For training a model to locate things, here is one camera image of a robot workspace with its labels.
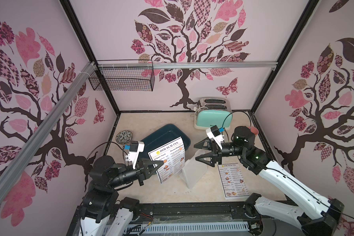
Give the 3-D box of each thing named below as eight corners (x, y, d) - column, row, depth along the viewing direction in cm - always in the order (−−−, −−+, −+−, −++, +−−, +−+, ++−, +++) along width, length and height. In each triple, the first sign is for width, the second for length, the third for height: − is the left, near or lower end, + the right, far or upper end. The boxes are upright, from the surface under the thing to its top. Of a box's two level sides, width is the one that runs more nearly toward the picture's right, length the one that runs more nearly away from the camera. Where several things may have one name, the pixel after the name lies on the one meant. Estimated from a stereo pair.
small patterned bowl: (117, 143, 103) (114, 139, 99) (120, 134, 108) (118, 130, 104) (131, 143, 103) (129, 139, 99) (133, 134, 108) (131, 130, 104)
